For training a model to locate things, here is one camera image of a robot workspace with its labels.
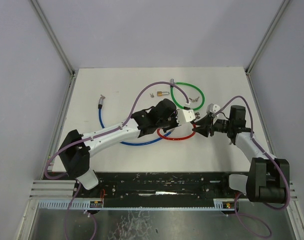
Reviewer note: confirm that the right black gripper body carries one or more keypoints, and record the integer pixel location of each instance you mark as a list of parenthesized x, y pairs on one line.
[(220, 126)]

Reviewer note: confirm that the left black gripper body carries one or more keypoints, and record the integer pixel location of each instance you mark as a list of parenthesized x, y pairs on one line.
[(170, 123)]

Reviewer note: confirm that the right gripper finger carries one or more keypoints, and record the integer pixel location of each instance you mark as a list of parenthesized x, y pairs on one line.
[(206, 121), (203, 130)]

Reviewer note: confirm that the red cable lock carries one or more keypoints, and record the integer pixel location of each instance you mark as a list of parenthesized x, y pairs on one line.
[(165, 135)]

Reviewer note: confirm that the red lock keys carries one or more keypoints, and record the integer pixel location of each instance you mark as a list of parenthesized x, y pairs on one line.
[(197, 115)]

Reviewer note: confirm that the green lock keys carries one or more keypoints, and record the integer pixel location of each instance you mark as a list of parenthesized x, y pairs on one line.
[(194, 100)]

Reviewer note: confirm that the brass padlock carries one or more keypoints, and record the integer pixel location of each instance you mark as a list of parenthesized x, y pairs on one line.
[(162, 93)]

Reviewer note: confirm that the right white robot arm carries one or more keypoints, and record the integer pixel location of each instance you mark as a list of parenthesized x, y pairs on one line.
[(268, 178)]

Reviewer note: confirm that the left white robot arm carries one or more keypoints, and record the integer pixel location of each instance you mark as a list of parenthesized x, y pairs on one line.
[(77, 149)]

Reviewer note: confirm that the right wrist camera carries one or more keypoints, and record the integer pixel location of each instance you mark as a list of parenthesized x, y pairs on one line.
[(212, 110)]

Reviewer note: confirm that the blue cable lock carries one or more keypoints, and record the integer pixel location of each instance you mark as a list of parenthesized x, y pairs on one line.
[(100, 105)]

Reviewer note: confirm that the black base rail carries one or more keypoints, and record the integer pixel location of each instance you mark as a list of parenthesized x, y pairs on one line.
[(159, 190)]

